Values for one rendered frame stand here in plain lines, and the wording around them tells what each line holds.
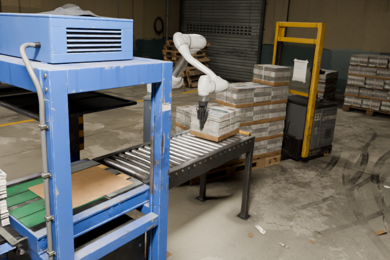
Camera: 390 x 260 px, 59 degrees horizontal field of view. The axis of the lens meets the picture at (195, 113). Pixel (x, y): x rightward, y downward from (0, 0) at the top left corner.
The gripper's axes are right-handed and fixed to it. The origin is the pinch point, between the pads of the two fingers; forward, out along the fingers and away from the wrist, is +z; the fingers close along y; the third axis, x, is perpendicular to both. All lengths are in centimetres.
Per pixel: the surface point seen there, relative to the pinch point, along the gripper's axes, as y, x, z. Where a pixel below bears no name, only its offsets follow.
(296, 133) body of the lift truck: 6, -235, 56
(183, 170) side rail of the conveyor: -29, 57, 16
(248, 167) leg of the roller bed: -28, -38, 41
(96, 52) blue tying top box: -30, 127, -64
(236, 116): -13.9, -32.4, -4.3
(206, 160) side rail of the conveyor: -28.5, 29.1, 16.3
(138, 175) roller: -15, 85, 16
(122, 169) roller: 0, 85, 16
